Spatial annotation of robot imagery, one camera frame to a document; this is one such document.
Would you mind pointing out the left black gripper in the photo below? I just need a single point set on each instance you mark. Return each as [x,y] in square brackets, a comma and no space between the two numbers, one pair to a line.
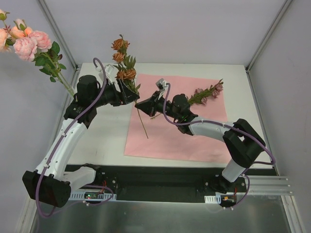
[120,91]

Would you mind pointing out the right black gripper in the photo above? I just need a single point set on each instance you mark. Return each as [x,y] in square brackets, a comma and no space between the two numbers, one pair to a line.
[155,103]

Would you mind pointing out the orange brown rose stem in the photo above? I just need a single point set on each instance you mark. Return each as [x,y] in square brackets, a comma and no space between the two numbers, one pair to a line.
[124,63]

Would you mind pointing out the mauve rose stem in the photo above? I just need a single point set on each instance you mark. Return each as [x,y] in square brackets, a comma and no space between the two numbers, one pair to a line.
[201,96]

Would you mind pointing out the light pink rose stem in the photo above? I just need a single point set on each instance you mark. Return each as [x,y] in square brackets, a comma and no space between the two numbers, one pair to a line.
[57,66]

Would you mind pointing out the pink carnation stem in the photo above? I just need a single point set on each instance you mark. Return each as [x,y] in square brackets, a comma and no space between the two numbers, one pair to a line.
[34,48]

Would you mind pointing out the peach rose stem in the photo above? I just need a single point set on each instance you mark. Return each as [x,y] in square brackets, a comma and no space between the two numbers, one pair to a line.
[8,34]

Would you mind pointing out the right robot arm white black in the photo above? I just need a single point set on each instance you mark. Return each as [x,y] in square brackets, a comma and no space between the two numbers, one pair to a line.
[242,141]

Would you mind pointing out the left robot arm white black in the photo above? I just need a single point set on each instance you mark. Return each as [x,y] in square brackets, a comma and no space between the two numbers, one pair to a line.
[48,183]

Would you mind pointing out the clear glass vase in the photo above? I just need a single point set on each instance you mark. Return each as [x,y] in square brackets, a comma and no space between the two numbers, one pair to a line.
[70,90]

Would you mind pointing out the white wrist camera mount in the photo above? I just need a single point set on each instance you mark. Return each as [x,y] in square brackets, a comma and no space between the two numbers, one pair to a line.
[109,70]
[162,85]

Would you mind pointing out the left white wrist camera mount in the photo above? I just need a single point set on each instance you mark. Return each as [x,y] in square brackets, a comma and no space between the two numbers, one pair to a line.
[109,70]

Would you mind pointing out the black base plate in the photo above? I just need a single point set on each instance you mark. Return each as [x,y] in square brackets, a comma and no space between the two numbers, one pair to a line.
[160,184]

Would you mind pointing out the left white cable duct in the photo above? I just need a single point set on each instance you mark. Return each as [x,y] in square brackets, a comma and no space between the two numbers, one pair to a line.
[91,196]

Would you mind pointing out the white cable duct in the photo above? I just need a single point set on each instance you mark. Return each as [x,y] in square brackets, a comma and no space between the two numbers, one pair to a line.
[213,199]
[91,196]

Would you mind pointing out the right white cable duct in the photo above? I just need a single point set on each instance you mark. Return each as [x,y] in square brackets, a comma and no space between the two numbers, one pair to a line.
[213,199]

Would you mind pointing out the left aluminium corner post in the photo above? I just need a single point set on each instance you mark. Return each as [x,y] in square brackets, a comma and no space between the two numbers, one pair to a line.
[57,33]

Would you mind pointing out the aluminium corner post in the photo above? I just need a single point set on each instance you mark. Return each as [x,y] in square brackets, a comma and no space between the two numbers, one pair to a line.
[275,23]
[57,33]

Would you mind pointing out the aluminium front rail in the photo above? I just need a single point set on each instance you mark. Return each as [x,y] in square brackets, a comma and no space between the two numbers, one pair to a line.
[261,185]

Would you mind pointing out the right aluminium corner post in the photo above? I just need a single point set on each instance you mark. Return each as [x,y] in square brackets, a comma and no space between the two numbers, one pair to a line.
[275,23]

